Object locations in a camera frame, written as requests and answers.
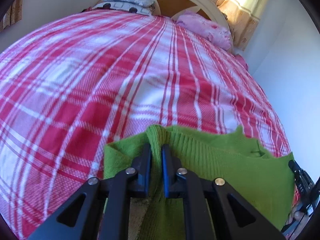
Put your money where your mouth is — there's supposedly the green orange striped knit sweater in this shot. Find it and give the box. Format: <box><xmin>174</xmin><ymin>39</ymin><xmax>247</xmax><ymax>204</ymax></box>
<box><xmin>104</xmin><ymin>125</ymin><xmax>294</xmax><ymax>239</ymax></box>

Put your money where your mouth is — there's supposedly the person's right hand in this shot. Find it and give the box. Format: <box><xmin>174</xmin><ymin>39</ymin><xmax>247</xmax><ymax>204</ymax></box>
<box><xmin>285</xmin><ymin>203</ymin><xmax>310</xmax><ymax>239</ymax></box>

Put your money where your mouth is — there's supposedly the red white plaid bedspread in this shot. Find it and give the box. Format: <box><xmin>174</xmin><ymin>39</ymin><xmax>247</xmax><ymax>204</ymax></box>
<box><xmin>1</xmin><ymin>10</ymin><xmax>292</xmax><ymax>239</ymax></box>

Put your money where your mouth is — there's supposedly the pink floral pillow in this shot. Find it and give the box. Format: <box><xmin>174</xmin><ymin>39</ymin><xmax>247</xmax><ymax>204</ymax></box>
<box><xmin>176</xmin><ymin>10</ymin><xmax>233</xmax><ymax>51</ymax></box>

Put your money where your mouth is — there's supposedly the white black patterned pillow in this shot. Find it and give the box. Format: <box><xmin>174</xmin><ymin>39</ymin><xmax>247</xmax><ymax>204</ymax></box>
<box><xmin>92</xmin><ymin>0</ymin><xmax>155</xmax><ymax>16</ymax></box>

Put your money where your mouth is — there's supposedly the yellow curtain behind headboard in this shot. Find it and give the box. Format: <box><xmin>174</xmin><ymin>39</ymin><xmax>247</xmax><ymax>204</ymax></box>
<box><xmin>175</xmin><ymin>0</ymin><xmax>276</xmax><ymax>51</ymax></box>

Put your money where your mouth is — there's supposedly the yellow curtain at side window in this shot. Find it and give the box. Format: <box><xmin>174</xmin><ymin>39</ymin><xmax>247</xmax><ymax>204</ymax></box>
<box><xmin>0</xmin><ymin>0</ymin><xmax>23</xmax><ymax>32</ymax></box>

